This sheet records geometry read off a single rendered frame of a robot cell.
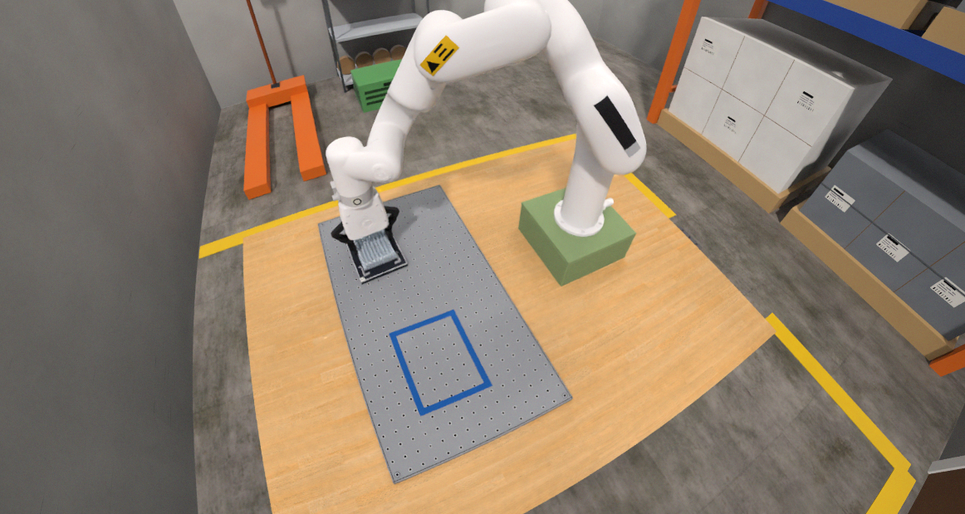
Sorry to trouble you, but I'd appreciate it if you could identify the blue tape rectangle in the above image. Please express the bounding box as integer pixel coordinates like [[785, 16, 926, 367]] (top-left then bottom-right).
[[389, 310, 492, 416]]

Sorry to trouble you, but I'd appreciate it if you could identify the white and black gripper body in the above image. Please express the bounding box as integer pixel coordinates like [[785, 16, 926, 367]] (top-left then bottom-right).
[[338, 188, 389, 240]]

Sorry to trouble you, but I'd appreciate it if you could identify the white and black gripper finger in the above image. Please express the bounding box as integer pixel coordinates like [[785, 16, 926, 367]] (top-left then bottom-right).
[[331, 221, 358, 255], [384, 206, 399, 242]]

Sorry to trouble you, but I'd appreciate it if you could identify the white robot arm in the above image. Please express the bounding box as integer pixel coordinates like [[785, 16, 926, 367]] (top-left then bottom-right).
[[326, 0, 646, 237]]

